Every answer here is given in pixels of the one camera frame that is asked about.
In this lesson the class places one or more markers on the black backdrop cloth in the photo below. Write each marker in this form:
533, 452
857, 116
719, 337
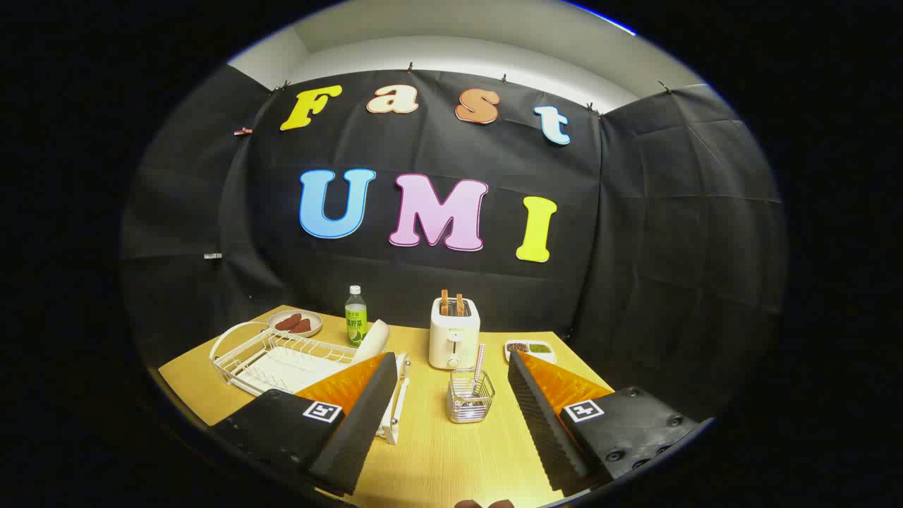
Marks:
635, 247

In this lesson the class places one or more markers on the red-brown sausage piece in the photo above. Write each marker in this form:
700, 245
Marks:
302, 326
288, 322

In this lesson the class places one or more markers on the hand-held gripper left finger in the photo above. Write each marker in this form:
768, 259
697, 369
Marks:
360, 430

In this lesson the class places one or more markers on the white toaster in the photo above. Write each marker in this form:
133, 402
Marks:
451, 331

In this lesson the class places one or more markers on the pale grey plate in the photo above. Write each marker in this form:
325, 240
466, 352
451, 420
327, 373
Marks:
374, 339

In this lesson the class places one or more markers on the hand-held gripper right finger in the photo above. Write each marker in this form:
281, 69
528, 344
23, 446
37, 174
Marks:
543, 430

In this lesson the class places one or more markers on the small grey saucer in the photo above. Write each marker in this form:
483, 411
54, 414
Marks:
315, 323

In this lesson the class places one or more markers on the white divided dish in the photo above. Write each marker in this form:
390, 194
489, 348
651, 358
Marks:
547, 358

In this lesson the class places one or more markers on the green label drink bottle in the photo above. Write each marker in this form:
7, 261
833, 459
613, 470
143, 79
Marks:
356, 324

